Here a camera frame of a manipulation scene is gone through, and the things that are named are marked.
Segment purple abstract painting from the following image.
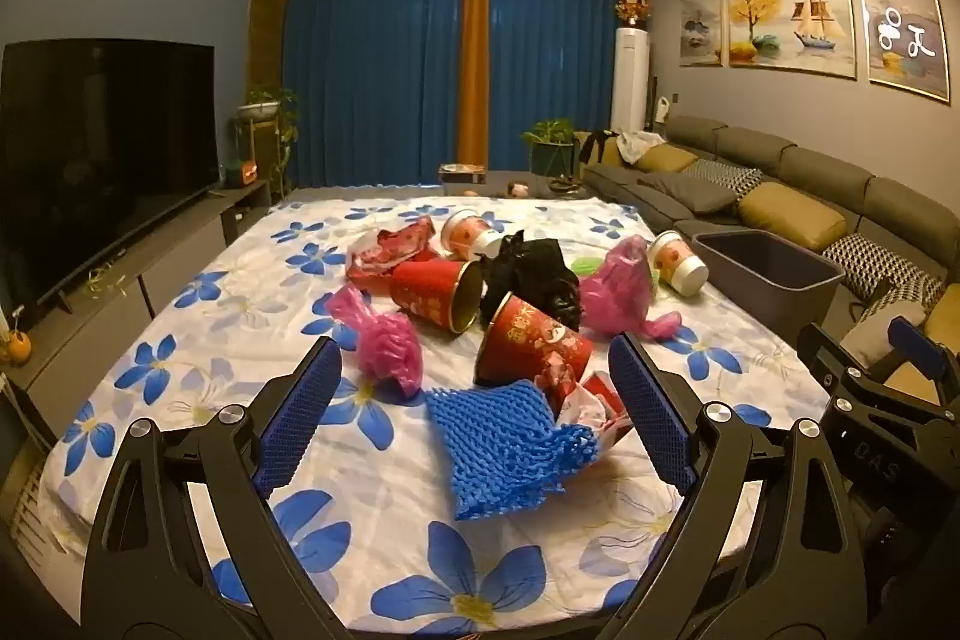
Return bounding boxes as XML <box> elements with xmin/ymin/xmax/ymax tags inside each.
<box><xmin>855</xmin><ymin>0</ymin><xmax>953</xmax><ymax>105</ymax></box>

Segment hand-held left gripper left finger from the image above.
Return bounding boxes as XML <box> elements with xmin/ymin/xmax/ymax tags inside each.
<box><xmin>81</xmin><ymin>335</ymin><xmax>353</xmax><ymax>640</ymax></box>

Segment patterned gift box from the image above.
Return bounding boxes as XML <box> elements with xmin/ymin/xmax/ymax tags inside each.
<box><xmin>439</xmin><ymin>162</ymin><xmax>488</xmax><ymax>191</ymax></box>

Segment small houndstooth cushion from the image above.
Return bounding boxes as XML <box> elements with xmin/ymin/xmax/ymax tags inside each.
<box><xmin>679</xmin><ymin>158</ymin><xmax>766</xmax><ymax>197</ymax></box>

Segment grey plastic bin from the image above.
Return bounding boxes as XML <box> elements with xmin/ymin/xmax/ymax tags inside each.
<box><xmin>691</xmin><ymin>227</ymin><xmax>847</xmax><ymax>341</ymax></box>

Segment yellow sofa section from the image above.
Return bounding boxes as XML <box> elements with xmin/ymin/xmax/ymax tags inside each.
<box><xmin>881</xmin><ymin>284</ymin><xmax>960</xmax><ymax>401</ymax></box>

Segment potted plant dark pot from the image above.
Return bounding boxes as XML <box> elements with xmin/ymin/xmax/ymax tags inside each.
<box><xmin>523</xmin><ymin>119</ymin><xmax>578</xmax><ymax>173</ymax></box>

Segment red foil wrapper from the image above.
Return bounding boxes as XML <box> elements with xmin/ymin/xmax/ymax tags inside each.
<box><xmin>346</xmin><ymin>216</ymin><xmax>437</xmax><ymax>296</ymax></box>

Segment large yellow cushion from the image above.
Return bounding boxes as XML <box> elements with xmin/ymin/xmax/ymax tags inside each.
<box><xmin>739</xmin><ymin>182</ymin><xmax>848</xmax><ymax>251</ymax></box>

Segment long houndstooth cushion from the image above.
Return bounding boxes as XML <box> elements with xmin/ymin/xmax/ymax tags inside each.
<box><xmin>821</xmin><ymin>233</ymin><xmax>942</xmax><ymax>305</ymax></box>

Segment grey flat cushion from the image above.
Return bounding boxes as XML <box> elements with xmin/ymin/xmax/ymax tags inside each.
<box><xmin>651</xmin><ymin>171</ymin><xmax>740</xmax><ymax>215</ymax></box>

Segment wooden wall panel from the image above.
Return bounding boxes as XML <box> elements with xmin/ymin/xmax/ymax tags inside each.
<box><xmin>251</xmin><ymin>0</ymin><xmax>290</xmax><ymax>90</ymax></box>

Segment white standing air conditioner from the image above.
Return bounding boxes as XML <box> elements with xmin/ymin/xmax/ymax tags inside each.
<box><xmin>611</xmin><ymin>26</ymin><xmax>650</xmax><ymax>133</ymax></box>

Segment black plastic bag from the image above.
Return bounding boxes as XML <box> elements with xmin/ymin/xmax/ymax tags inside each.
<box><xmin>480</xmin><ymin>231</ymin><xmax>584</xmax><ymax>330</ymax></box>

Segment white orange paper cup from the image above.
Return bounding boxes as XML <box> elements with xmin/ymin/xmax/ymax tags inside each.
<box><xmin>441</xmin><ymin>209</ymin><xmax>502</xmax><ymax>259</ymax></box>
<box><xmin>646</xmin><ymin>230</ymin><xmax>710</xmax><ymax>296</ymax></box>

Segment black flat television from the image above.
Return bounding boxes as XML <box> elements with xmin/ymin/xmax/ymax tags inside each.
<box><xmin>0</xmin><ymin>38</ymin><xmax>222</xmax><ymax>315</ymax></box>

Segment small grey landscape painting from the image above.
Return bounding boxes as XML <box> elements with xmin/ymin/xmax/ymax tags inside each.
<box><xmin>679</xmin><ymin>0</ymin><xmax>727</xmax><ymax>67</ymax></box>

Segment blue foam net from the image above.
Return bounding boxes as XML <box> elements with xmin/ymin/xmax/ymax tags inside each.
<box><xmin>426</xmin><ymin>381</ymin><xmax>601</xmax><ymax>521</ymax></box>

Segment beige grey cushion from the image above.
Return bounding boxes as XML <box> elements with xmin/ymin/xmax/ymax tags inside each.
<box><xmin>844</xmin><ymin>302</ymin><xmax>927</xmax><ymax>371</ymax></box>

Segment grey television cabinet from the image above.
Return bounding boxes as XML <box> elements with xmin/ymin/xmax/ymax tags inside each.
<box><xmin>0</xmin><ymin>179</ymin><xmax>272</xmax><ymax>438</ymax></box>

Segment dark coffee table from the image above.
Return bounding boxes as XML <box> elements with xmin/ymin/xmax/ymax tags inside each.
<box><xmin>439</xmin><ymin>167</ymin><xmax>601</xmax><ymax>205</ymax></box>

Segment blue curtain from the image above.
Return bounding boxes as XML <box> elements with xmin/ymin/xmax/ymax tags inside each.
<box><xmin>283</xmin><ymin>0</ymin><xmax>466</xmax><ymax>190</ymax></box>
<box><xmin>484</xmin><ymin>0</ymin><xmax>647</xmax><ymax>172</ymax></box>

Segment grey sectional sofa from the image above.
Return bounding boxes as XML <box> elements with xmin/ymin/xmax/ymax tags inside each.
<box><xmin>577</xmin><ymin>115</ymin><xmax>960</xmax><ymax>386</ymax></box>

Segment red paper cup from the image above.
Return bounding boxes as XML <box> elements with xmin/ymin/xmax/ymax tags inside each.
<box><xmin>476</xmin><ymin>291</ymin><xmax>593</xmax><ymax>390</ymax></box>
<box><xmin>390</xmin><ymin>260</ymin><xmax>485</xmax><ymax>335</ymax></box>

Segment orange curtain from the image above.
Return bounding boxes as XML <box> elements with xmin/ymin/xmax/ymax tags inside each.
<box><xmin>456</xmin><ymin>0</ymin><xmax>491</xmax><ymax>165</ymax></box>

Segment trailing plant on stand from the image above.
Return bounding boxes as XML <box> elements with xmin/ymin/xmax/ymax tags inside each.
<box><xmin>236</xmin><ymin>85</ymin><xmax>301</xmax><ymax>200</ymax></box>

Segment red white wrapper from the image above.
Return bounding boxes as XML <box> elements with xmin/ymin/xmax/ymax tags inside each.
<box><xmin>536</xmin><ymin>362</ymin><xmax>631</xmax><ymax>453</ymax></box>

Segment sailboat and tree painting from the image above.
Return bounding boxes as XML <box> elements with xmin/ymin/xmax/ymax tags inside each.
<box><xmin>727</xmin><ymin>0</ymin><xmax>857</xmax><ymax>80</ymax></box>

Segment small yellow cushion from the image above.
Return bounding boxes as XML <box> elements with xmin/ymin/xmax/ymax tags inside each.
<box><xmin>636</xmin><ymin>145</ymin><xmax>698</xmax><ymax>175</ymax></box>

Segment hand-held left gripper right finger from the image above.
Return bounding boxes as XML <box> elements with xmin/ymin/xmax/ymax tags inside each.
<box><xmin>607</xmin><ymin>332</ymin><xmax>871</xmax><ymax>640</ymax></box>

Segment pink plastic bag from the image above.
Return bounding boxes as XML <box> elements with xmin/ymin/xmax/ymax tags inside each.
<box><xmin>579</xmin><ymin>235</ymin><xmax>680</xmax><ymax>341</ymax></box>
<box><xmin>328</xmin><ymin>286</ymin><xmax>425</xmax><ymax>395</ymax></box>

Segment white blue floral bedsheet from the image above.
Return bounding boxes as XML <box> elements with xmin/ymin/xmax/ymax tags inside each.
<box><xmin>41</xmin><ymin>194</ymin><xmax>848</xmax><ymax>640</ymax></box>

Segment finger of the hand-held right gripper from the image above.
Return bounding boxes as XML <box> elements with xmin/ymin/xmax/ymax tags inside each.
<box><xmin>796</xmin><ymin>323</ymin><xmax>886</xmax><ymax>414</ymax></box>
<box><xmin>887</xmin><ymin>316</ymin><xmax>958</xmax><ymax>413</ymax></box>

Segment white cloth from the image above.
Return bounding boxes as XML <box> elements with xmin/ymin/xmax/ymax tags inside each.
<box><xmin>619</xmin><ymin>130</ymin><xmax>666</xmax><ymax>161</ymax></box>

